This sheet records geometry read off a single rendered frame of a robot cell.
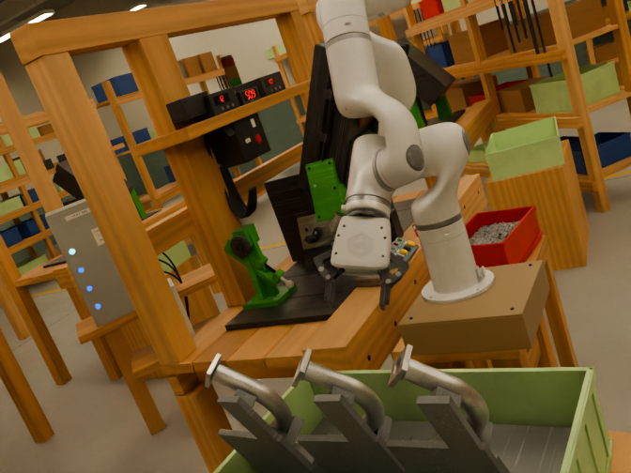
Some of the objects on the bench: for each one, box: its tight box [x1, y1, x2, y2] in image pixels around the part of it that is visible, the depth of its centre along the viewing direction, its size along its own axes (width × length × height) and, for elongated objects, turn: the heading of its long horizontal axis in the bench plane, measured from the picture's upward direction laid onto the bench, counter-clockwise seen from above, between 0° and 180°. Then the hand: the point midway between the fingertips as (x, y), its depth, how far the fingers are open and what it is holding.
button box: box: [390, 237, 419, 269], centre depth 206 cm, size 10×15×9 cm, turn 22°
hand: (356, 300), depth 107 cm, fingers open, 8 cm apart
